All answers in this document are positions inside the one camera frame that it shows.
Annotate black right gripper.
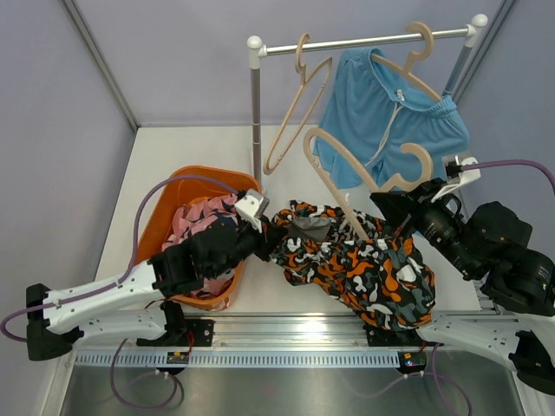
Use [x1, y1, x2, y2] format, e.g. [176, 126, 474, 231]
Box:
[370, 176, 479, 276]

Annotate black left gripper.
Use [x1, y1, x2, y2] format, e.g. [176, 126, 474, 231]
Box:
[208, 215, 288, 281]

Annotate pink shark print shorts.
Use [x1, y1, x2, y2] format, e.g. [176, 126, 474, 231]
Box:
[161, 194, 238, 300]

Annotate wooden hanger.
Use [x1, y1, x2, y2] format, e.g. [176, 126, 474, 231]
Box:
[263, 33, 333, 176]
[302, 127, 434, 237]
[370, 22, 442, 102]

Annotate orange camouflage shorts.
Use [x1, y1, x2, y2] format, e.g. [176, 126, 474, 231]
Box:
[270, 200, 435, 331]

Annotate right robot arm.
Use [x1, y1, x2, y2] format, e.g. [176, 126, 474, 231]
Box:
[370, 179, 554, 395]

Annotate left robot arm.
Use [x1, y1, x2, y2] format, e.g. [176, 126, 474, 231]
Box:
[25, 224, 287, 361]

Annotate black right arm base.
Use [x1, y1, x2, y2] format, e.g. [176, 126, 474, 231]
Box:
[363, 324, 435, 348]

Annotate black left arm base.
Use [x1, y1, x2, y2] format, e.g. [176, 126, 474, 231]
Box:
[136, 319, 214, 348]

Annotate blue shorts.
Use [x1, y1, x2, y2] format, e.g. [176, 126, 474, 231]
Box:
[319, 48, 470, 185]

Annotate orange plastic basket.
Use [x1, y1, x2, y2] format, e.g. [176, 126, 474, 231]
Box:
[135, 166, 262, 312]

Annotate silver clothes rack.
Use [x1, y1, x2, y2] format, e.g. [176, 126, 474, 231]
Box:
[246, 14, 488, 182]

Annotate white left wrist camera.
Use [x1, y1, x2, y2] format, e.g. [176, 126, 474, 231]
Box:
[234, 188, 270, 233]

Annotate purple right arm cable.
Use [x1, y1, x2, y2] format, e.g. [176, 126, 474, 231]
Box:
[346, 159, 555, 416]

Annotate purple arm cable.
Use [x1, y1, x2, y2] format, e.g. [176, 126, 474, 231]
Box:
[346, 159, 555, 416]
[0, 175, 239, 411]

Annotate aluminium front rail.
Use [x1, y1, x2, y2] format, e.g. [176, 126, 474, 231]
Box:
[73, 315, 528, 351]

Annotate white slotted cable duct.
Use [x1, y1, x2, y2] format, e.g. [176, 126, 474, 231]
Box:
[75, 349, 427, 368]

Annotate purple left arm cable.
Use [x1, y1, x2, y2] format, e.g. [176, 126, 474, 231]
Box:
[0, 175, 239, 411]

